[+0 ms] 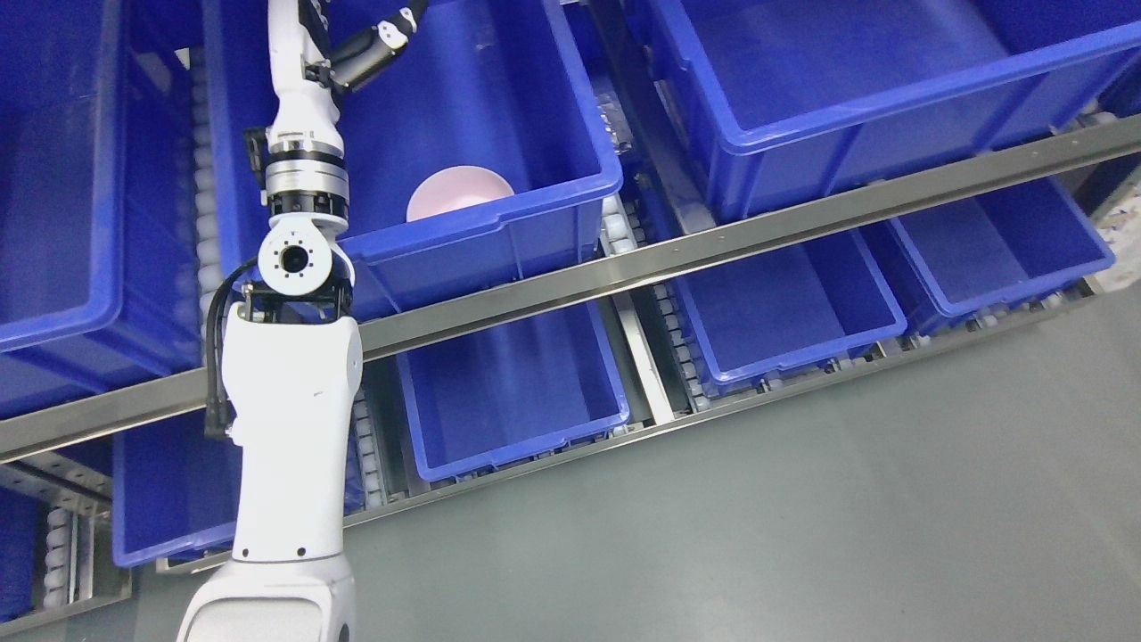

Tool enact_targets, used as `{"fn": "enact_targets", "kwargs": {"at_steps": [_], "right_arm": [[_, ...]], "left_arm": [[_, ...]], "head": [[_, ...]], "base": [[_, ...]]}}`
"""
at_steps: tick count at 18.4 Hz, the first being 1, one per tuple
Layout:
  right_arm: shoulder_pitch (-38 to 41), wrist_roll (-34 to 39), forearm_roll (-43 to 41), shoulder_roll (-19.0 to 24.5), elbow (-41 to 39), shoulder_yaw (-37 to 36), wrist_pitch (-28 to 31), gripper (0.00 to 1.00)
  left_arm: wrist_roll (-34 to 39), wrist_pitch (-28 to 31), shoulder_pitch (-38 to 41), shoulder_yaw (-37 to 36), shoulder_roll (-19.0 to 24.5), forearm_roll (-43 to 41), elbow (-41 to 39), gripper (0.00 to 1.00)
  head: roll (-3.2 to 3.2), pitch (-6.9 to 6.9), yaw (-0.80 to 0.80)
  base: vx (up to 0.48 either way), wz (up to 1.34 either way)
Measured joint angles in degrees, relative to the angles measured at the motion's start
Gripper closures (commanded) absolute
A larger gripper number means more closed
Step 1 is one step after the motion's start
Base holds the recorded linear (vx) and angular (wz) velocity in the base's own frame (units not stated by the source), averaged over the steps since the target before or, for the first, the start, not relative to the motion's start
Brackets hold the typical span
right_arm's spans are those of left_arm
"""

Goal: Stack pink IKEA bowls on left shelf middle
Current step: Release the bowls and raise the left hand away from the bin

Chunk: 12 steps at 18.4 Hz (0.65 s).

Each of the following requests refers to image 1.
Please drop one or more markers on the black white robotic hand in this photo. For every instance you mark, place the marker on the black white robotic hand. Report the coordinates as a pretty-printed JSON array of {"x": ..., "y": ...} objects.
[{"x": 303, "y": 58}]

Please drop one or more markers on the pink bowl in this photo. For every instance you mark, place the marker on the pink bowl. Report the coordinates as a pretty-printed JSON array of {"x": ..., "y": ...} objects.
[{"x": 455, "y": 188}]

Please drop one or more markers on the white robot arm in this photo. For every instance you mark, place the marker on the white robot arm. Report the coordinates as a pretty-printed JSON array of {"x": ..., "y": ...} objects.
[{"x": 292, "y": 387}]

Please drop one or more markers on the blue bin holding bowls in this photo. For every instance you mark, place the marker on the blue bin holding bowls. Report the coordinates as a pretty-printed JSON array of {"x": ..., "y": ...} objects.
[{"x": 492, "y": 84}]

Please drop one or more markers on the small blue bin lower middle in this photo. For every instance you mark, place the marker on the small blue bin lower middle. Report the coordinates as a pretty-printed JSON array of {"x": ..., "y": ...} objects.
[{"x": 489, "y": 399}]

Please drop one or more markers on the metal shelf rack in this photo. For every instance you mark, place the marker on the metal shelf rack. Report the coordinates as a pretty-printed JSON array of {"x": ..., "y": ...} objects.
[{"x": 985, "y": 487}]

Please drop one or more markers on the large blue bin upper left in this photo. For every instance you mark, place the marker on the large blue bin upper left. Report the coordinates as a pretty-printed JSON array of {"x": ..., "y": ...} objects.
[{"x": 98, "y": 240}]

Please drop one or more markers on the large blue bin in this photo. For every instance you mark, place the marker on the large blue bin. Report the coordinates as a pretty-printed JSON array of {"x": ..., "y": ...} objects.
[
  {"x": 98, "y": 240},
  {"x": 784, "y": 102}
]

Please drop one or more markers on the small blue bin lower left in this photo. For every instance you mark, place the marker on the small blue bin lower left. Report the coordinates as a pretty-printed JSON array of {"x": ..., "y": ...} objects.
[{"x": 174, "y": 491}]

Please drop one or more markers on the large blue bin upper right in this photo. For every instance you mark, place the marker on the large blue bin upper right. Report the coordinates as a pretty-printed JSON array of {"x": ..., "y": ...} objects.
[{"x": 784, "y": 102}]

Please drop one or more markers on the small blue bin far right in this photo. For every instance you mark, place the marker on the small blue bin far right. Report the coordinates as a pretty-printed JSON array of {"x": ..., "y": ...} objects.
[{"x": 1000, "y": 249}]

